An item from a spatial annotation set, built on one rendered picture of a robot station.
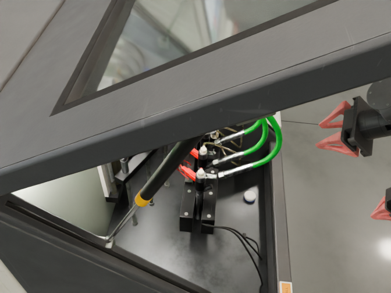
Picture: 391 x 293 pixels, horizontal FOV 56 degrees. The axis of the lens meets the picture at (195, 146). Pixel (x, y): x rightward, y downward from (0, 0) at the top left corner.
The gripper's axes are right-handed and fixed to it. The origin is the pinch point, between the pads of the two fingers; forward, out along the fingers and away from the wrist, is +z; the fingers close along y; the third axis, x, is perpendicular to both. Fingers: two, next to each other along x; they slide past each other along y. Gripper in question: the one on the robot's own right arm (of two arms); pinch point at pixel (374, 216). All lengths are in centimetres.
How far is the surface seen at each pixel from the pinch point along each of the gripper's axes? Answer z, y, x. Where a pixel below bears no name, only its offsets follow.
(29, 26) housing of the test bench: -8, 22, -95
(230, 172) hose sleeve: 4.9, 12.8, -42.2
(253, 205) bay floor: 29.8, -1.8, -22.0
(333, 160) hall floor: 87, -115, 48
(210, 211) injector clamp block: 21.0, 15.4, -37.6
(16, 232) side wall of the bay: -6, 55, -73
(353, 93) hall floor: 85, -195, 53
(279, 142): -10.9, 10.1, -39.5
